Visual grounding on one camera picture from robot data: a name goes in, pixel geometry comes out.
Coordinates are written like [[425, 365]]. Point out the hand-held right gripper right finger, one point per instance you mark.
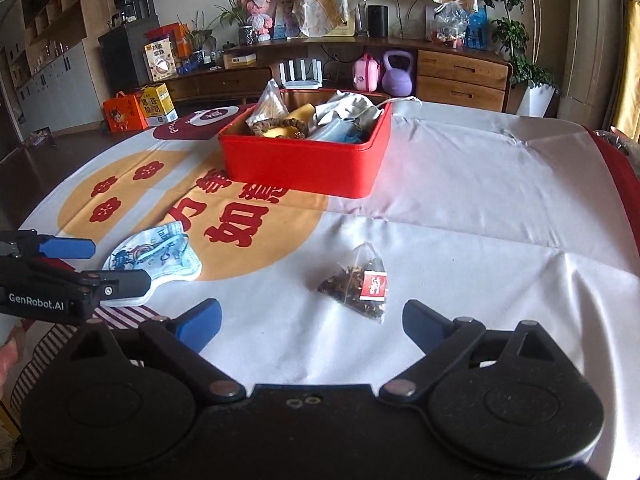
[[425, 322]]

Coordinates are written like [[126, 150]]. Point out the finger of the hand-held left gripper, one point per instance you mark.
[[125, 282], [70, 248]]

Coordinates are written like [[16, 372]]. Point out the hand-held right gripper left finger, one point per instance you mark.
[[202, 322]]

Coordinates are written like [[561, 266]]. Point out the blue printed face mask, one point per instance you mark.
[[165, 260]]

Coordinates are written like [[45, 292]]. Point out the clear pyramid tea bag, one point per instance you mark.
[[355, 285]]

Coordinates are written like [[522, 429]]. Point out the red tin box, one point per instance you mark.
[[300, 165]]

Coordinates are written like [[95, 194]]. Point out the clear cotton swab pack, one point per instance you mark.
[[325, 131]]

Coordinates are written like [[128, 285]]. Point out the yellow cloth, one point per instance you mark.
[[302, 112]]

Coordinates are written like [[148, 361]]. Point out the person's left hand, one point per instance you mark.
[[9, 357]]

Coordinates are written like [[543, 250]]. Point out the red striped cloth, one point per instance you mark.
[[45, 350]]

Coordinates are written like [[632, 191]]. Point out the orange gift box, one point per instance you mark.
[[122, 114]]

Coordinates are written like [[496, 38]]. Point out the printed white tablecloth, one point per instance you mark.
[[475, 185]]

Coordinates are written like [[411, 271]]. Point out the yellow and white carton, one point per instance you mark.
[[159, 105]]

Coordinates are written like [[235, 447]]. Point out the blue cloth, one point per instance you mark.
[[356, 134]]

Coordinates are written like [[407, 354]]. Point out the black low cabinet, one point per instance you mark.
[[125, 55]]

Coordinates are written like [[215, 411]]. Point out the printed cardboard box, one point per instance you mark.
[[161, 60]]

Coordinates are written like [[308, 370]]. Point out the purple kettlebell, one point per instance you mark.
[[397, 77]]

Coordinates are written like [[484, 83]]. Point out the white plant pot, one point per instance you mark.
[[535, 101]]

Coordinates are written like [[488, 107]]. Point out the wooden sideboard cabinet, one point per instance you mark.
[[460, 77]]

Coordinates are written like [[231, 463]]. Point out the yellow flat box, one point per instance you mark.
[[239, 61]]

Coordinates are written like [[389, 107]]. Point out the black coffee machine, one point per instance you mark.
[[132, 5]]

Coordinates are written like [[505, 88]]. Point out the pink toy backpack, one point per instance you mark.
[[366, 74]]

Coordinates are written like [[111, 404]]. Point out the white router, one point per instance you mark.
[[300, 77]]

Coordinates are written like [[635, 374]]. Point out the small potted plant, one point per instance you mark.
[[235, 15]]

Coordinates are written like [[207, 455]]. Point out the blue plastic item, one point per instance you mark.
[[478, 30]]

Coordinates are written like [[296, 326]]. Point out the clear plastic bag of trinkets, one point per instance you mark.
[[450, 25]]

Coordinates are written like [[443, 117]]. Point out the tall green indoor tree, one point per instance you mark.
[[510, 35]]

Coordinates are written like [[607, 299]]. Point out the pink plush doll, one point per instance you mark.
[[259, 12]]

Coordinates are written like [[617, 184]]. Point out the black cylinder speaker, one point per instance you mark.
[[378, 21]]

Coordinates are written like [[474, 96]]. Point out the cream fan-shaped ornament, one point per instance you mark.
[[410, 10]]

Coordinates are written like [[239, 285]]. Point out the yellow curtain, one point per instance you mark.
[[627, 70]]

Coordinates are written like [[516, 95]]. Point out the wall shelving unit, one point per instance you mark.
[[45, 60]]

